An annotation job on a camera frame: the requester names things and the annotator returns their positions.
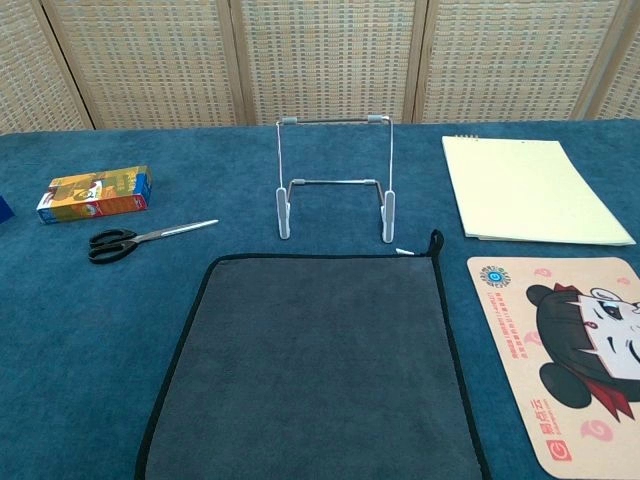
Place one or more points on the blue cloth with black trim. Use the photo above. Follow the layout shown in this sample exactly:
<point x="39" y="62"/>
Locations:
<point x="310" y="350"/>

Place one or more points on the teal table cloth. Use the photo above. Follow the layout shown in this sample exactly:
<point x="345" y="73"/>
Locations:
<point x="200" y="165"/>

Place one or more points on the woven bamboo folding screen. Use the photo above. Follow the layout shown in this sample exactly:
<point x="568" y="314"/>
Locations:
<point x="325" y="60"/>

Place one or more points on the pale yellow spiral notepad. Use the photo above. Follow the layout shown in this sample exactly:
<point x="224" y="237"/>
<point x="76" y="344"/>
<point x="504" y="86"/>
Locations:
<point x="525" y="190"/>

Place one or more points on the colourful cardboard box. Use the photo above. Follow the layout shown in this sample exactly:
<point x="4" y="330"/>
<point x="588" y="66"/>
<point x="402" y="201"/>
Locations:
<point x="95" y="195"/>

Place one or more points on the cartoon girl mouse pad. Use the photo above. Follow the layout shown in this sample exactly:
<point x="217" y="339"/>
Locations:
<point x="550" y="350"/>

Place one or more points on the blue building block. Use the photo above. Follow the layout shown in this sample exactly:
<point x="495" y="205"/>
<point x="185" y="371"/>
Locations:
<point x="4" y="210"/>

